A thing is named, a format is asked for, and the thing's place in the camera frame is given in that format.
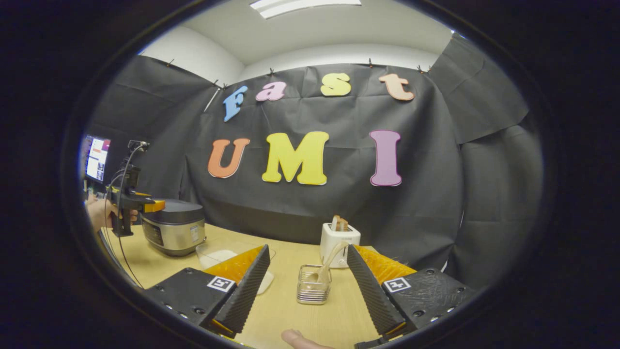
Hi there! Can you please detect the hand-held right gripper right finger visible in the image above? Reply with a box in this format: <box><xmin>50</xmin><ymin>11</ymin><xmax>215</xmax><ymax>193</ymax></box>
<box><xmin>346</xmin><ymin>244</ymin><xmax>478</xmax><ymax>340</ymax></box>

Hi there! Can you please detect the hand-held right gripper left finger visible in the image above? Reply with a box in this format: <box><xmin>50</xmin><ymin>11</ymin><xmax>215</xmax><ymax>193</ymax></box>
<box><xmin>143</xmin><ymin>244</ymin><xmax>272</xmax><ymax>339</ymax></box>

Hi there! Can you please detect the silver black rice cooker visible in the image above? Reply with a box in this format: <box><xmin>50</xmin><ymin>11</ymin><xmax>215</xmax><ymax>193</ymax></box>
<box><xmin>140</xmin><ymin>199</ymin><xmax>206</xmax><ymax>256</ymax></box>

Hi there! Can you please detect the wooden spoon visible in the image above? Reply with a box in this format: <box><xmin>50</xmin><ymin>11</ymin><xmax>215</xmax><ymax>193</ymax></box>
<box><xmin>308</xmin><ymin>241</ymin><xmax>349</xmax><ymax>284</ymax></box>

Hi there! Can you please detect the clear chopstick holder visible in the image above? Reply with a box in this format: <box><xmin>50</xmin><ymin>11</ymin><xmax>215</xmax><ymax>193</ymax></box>
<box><xmin>296</xmin><ymin>264</ymin><xmax>333</xmax><ymax>305</ymax></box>

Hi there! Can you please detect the computer monitor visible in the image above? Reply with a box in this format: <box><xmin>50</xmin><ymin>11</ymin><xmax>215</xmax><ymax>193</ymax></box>
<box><xmin>85</xmin><ymin>137</ymin><xmax>111</xmax><ymax>182</ymax></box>

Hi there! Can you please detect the clear plastic container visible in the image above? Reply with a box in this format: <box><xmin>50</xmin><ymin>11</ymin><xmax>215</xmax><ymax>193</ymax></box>
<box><xmin>196</xmin><ymin>242</ymin><xmax>277</xmax><ymax>295</ymax></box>

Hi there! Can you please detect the white toaster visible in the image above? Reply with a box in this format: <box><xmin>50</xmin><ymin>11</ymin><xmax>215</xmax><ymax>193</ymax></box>
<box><xmin>320</xmin><ymin>223</ymin><xmax>361</xmax><ymax>269</ymax></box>

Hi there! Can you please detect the black backdrop cloth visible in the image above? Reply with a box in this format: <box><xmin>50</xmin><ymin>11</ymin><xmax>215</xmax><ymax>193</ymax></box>
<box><xmin>85</xmin><ymin>34</ymin><xmax>545</xmax><ymax>291</ymax></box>

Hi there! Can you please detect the ceiling light panel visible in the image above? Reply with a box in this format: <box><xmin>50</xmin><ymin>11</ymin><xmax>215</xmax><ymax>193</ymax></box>
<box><xmin>249</xmin><ymin>0</ymin><xmax>361</xmax><ymax>20</ymax></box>

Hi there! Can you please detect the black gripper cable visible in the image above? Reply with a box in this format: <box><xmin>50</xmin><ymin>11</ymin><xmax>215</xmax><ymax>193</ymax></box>
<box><xmin>103</xmin><ymin>144</ymin><xmax>146</xmax><ymax>287</ymax></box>

